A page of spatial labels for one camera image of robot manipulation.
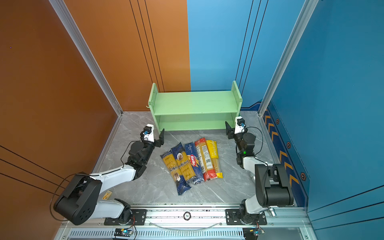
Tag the right circuit board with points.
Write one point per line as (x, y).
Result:
(252, 233)

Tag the red-ended clear spaghetti bag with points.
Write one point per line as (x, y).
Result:
(208, 169)

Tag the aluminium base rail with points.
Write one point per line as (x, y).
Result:
(195, 222)

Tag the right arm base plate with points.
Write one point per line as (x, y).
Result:
(234, 217)

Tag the green metal two-tier shelf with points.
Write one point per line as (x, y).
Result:
(194, 111)

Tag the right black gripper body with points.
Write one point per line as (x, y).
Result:
(239, 139)

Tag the blue Barilla spaghetti box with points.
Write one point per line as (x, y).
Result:
(193, 156)

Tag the small yellow tag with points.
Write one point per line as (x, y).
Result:
(107, 195)

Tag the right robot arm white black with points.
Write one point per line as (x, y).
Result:
(272, 186)

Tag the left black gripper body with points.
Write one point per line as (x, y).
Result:
(148, 148)

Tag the yellow pasta bag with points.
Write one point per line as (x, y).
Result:
(214, 154)

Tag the left circuit board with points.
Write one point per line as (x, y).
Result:
(124, 233)

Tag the circuit board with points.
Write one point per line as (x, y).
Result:
(124, 233)
(252, 233)

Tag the ankara spaghetti bag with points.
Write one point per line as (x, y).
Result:
(175, 172)
(183, 162)

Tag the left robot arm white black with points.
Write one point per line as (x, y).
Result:
(81, 199)

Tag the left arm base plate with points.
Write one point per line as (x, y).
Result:
(135, 217)

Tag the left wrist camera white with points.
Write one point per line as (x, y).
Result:
(147, 134)

